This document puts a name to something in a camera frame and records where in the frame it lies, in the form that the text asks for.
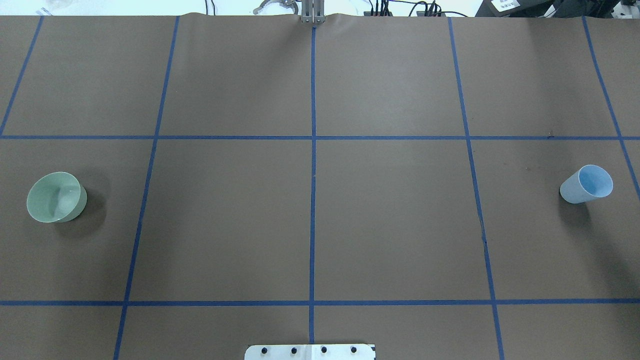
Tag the light green ceramic bowl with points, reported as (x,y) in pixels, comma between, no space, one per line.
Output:
(57,197)

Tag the light blue plastic cup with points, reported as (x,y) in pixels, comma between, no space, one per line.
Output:
(589,183)

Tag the grey metal clamp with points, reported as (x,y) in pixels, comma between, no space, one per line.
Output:
(276,7)

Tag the aluminium frame post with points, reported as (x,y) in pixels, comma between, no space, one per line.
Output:
(312,11)

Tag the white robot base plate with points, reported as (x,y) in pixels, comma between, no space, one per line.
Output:
(336,351)

